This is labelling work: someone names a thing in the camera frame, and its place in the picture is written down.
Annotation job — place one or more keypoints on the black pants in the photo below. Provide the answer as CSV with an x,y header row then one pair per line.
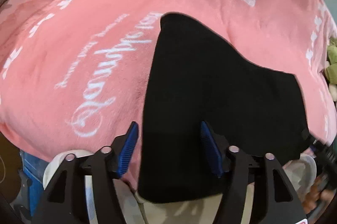
x,y
197,76

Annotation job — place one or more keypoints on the pink fleece blanket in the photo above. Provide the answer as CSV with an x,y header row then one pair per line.
x,y
74,72

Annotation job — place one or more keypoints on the doll in green jacket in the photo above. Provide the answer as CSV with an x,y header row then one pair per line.
x,y
330,67

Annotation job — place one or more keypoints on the blue storage box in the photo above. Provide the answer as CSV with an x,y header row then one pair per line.
x,y
34,168

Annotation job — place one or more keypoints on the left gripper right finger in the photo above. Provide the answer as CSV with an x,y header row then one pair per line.
x,y
274,198

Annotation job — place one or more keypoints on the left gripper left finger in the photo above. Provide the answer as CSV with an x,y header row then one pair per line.
x,y
82,189

